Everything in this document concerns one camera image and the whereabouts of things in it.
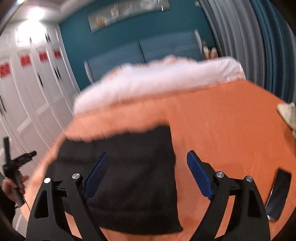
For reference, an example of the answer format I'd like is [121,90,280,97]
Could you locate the black smartphone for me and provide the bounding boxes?
[265,169,292,222]

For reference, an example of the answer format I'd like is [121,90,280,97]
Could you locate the blue upholstered headboard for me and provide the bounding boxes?
[84,30,204,83]

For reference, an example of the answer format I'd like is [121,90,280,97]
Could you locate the orange bed cover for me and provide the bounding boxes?
[21,80,295,240]

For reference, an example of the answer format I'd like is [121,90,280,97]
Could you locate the white wardrobe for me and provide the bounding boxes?
[0,21,82,235]

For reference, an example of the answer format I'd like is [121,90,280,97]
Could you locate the grey blue curtain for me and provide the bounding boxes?
[200,0,295,102]

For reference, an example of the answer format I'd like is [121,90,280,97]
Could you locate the cream cloth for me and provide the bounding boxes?
[277,102,295,131]

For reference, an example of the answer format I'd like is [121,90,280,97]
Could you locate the wall picture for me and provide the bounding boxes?
[87,0,171,33]

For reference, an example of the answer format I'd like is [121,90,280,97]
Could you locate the items on nightstand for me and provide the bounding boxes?
[202,40,219,60]

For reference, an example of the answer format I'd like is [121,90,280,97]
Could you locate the white pink duvet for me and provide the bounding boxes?
[73,55,246,115]

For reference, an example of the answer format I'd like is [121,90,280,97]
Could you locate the person's left hand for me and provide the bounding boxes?
[1,175,29,202]

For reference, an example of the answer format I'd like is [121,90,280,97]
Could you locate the black puffer jacket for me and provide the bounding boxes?
[46,126,182,235]

